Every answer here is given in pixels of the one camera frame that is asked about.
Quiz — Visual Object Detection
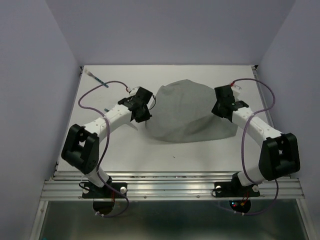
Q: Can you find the grey cloth napkin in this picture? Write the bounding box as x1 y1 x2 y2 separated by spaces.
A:
145 79 238 143

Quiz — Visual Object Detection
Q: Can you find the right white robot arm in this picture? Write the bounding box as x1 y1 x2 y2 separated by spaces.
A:
212 85 301 195

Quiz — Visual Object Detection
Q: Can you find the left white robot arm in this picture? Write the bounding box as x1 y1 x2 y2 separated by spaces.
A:
61 87 154 197

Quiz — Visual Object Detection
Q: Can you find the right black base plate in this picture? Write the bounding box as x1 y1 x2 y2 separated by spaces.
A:
211 181 261 198

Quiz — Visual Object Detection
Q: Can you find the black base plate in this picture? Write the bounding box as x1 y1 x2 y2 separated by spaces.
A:
79 181 124 199
211 181 261 198

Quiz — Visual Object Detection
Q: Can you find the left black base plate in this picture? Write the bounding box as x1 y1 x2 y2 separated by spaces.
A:
79 181 124 199

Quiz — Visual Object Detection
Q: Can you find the aluminium rail frame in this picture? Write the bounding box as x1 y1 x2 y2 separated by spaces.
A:
30 65 312 240

